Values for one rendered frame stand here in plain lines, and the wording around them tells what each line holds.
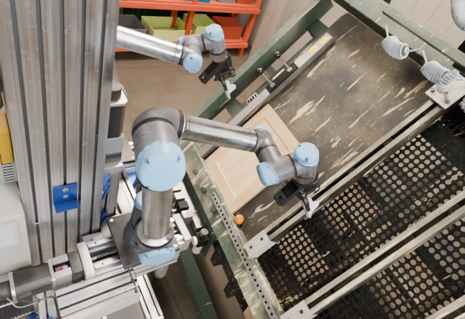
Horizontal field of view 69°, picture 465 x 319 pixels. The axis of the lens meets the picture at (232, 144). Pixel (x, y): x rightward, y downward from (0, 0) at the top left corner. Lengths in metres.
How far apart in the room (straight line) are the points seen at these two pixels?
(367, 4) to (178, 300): 2.05
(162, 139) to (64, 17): 0.34
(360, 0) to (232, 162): 1.02
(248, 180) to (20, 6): 1.26
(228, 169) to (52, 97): 1.09
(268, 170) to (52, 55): 0.65
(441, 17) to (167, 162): 3.26
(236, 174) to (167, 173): 1.00
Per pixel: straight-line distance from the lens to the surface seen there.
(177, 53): 1.34
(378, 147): 1.50
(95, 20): 0.89
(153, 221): 1.03
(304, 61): 1.85
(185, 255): 2.40
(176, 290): 2.49
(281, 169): 1.04
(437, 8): 3.78
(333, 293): 1.46
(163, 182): 0.85
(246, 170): 1.77
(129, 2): 4.01
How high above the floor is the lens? 2.23
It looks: 39 degrees down
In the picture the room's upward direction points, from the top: 23 degrees clockwise
